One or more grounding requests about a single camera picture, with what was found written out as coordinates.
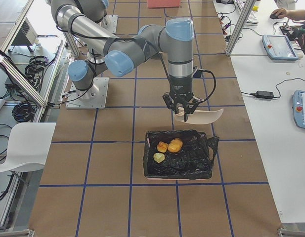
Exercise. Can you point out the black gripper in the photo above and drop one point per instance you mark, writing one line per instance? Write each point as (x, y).
(180, 85)

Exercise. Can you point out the cream plastic dustpan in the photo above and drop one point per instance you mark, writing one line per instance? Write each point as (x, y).
(199, 117)

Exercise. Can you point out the brown toy potato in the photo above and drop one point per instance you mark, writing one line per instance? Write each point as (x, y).
(175, 145)

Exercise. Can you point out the small bread chunk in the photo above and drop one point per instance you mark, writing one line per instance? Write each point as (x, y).
(162, 147)

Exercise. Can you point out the large bread chunk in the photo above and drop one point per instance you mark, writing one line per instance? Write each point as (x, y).
(159, 157)

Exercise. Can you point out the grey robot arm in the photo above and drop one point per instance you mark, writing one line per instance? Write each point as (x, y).
(81, 18)

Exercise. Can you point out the pink bin with black bag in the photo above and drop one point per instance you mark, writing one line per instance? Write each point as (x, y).
(194, 160)

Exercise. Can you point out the pink plastic bin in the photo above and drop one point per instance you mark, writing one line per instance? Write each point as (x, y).
(163, 3)

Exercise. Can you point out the person's hand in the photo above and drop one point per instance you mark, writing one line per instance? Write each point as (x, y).
(281, 12)

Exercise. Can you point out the black power adapter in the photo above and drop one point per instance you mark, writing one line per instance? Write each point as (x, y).
(264, 94)

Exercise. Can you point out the white keyboard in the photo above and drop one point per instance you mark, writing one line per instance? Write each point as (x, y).
(245, 7)

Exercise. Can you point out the teach pendant far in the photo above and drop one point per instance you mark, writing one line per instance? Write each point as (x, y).
(279, 48)

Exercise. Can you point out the teach pendant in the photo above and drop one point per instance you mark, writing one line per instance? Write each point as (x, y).
(299, 108)
(279, 48)

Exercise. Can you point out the teach pendant near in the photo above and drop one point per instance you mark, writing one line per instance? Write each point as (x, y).
(299, 108)

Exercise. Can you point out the black computer mouse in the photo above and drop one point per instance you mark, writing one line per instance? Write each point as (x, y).
(274, 16)

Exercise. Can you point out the white plastic chair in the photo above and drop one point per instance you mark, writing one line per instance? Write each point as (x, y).
(28, 147)

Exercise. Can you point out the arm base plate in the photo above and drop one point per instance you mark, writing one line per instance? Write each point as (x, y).
(109, 22)
(94, 98)

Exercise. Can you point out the aluminium frame post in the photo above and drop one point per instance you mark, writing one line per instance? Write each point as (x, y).
(235, 34)

